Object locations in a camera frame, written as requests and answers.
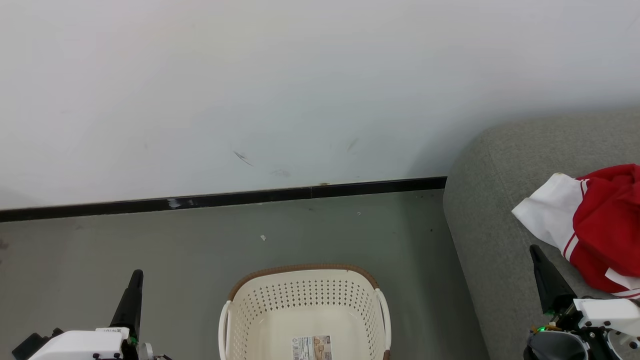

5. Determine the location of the printed paper label sticker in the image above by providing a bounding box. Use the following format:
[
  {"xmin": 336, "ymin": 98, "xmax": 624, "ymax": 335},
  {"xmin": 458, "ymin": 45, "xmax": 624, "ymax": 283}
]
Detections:
[{"xmin": 291, "ymin": 334, "xmax": 334, "ymax": 360}]

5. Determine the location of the cream perforated laundry basket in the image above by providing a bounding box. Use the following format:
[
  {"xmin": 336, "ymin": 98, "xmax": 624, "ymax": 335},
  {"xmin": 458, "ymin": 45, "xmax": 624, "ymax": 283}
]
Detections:
[{"xmin": 218, "ymin": 263, "xmax": 392, "ymax": 360}]

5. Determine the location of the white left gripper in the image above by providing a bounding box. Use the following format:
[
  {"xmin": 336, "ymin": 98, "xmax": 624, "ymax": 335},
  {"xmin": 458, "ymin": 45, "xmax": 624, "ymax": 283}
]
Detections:
[{"xmin": 27, "ymin": 269, "xmax": 172, "ymax": 360}]

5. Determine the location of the grey fabric sofa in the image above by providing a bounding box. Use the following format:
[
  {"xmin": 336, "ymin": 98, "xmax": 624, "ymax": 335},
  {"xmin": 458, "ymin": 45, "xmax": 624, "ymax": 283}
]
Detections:
[{"xmin": 442, "ymin": 107, "xmax": 640, "ymax": 360}]

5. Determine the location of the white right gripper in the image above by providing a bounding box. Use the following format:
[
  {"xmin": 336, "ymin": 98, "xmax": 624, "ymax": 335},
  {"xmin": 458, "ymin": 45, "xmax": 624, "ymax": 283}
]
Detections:
[{"xmin": 523, "ymin": 244, "xmax": 640, "ymax": 360}]

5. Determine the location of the black baseboard strip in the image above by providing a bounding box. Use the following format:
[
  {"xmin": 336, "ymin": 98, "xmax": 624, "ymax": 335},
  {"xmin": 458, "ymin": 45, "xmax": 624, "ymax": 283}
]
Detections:
[{"xmin": 0, "ymin": 176, "xmax": 448, "ymax": 224}]

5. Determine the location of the red garment with white sleeve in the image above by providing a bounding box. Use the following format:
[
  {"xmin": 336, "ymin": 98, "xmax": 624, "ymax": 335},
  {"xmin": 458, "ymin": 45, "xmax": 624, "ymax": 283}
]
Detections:
[{"xmin": 511, "ymin": 163, "xmax": 640, "ymax": 281}]

